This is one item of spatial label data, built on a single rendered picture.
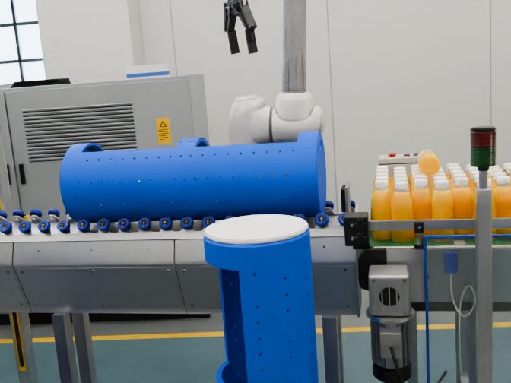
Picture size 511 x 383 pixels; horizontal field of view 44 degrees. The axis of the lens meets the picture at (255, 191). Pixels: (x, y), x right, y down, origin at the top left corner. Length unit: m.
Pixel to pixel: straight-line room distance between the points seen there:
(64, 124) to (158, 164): 1.78
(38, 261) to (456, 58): 3.48
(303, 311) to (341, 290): 0.44
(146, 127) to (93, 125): 0.31
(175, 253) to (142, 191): 0.23
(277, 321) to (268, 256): 0.17
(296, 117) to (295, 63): 0.21
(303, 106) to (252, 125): 0.22
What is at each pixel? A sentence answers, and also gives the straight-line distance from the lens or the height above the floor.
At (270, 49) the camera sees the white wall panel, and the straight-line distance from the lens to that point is 4.84.
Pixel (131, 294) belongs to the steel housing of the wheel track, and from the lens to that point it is 2.30.
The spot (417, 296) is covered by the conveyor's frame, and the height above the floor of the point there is 0.75.
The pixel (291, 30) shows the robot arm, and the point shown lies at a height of 1.59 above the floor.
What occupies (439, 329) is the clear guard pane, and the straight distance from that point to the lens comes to 1.97.
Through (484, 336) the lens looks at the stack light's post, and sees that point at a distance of 1.87.
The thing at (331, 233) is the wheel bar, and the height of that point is 0.92.
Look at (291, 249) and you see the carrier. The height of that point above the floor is 1.00.
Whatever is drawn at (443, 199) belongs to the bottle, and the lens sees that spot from 1.96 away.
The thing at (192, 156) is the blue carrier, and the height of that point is 1.19.
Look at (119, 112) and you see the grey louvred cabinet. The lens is 3.72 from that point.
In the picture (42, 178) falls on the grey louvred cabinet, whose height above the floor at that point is 0.91.
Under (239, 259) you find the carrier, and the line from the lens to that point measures 1.59.
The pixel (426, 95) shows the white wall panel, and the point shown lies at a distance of 4.91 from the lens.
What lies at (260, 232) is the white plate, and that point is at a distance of 1.64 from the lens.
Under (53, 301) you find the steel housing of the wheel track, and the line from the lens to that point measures 2.46.
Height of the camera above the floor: 1.44
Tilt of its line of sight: 11 degrees down
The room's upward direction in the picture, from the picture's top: 4 degrees counter-clockwise
